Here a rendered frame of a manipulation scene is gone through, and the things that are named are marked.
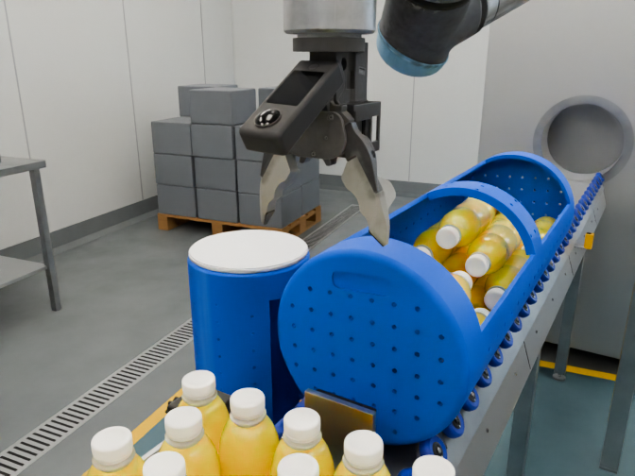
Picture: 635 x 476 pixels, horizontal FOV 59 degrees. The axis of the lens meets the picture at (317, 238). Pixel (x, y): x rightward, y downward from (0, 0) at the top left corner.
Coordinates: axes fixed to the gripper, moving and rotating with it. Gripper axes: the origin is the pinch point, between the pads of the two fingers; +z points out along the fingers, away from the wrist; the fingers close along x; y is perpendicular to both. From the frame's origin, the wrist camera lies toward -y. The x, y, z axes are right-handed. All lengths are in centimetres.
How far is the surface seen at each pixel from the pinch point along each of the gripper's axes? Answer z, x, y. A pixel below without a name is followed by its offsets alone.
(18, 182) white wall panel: 67, 357, 177
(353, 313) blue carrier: 13.8, 1.4, 11.6
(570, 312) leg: 91, -8, 208
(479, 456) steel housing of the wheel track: 42, -13, 28
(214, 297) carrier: 32, 48, 36
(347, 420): 25.4, -1.3, 5.1
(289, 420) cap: 18.0, -0.9, -7.0
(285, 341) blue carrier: 21.1, 12.4, 11.7
